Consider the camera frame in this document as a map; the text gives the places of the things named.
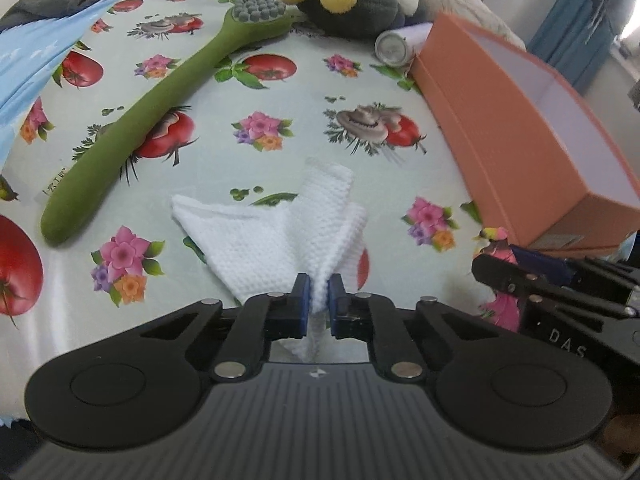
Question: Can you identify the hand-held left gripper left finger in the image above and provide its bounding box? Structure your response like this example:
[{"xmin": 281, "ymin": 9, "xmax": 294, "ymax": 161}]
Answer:
[{"xmin": 142, "ymin": 272, "xmax": 309, "ymax": 382}]

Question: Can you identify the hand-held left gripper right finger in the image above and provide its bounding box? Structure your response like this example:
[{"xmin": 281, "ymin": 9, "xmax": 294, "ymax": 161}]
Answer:
[{"xmin": 326, "ymin": 273, "xmax": 496, "ymax": 382}]

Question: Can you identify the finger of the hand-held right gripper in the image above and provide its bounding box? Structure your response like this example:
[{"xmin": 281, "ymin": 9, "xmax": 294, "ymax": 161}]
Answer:
[
  {"xmin": 471, "ymin": 252, "xmax": 640, "ymax": 320},
  {"xmin": 514, "ymin": 246, "xmax": 640, "ymax": 306}
]

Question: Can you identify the pink yellow small toy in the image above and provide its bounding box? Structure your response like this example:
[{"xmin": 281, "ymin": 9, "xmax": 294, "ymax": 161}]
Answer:
[{"xmin": 477, "ymin": 226, "xmax": 522, "ymax": 333}]

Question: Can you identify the white knitted cloth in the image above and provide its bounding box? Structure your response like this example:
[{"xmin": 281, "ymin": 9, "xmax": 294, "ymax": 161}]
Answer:
[{"xmin": 171, "ymin": 157, "xmax": 368, "ymax": 361}]

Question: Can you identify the orange cardboard box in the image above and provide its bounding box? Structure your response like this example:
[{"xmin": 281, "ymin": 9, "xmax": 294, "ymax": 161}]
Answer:
[{"xmin": 410, "ymin": 12, "xmax": 640, "ymax": 251}]

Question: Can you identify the floral fruit print tablecloth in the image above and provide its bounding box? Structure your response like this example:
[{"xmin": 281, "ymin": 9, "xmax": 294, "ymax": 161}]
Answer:
[{"xmin": 0, "ymin": 0, "xmax": 506, "ymax": 421}]

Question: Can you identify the blue curtain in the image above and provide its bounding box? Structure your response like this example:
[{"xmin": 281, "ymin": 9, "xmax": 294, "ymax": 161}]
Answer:
[{"xmin": 527, "ymin": 0, "xmax": 626, "ymax": 96}]

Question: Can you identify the green massage brush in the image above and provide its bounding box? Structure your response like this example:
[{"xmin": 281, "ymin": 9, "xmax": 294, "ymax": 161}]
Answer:
[{"xmin": 40, "ymin": 0, "xmax": 296, "ymax": 247}]

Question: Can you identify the white cylinder tube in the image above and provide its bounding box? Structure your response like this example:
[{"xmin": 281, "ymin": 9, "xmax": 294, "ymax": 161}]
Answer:
[{"xmin": 375, "ymin": 22, "xmax": 433, "ymax": 66}]

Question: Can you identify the grey penguin plush toy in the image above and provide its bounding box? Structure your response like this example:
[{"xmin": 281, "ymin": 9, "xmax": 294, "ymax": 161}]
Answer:
[{"xmin": 274, "ymin": 0, "xmax": 420, "ymax": 38}]

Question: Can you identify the light blue sheet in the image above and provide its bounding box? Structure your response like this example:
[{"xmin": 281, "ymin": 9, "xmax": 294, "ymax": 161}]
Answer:
[{"xmin": 0, "ymin": 0, "xmax": 123, "ymax": 171}]

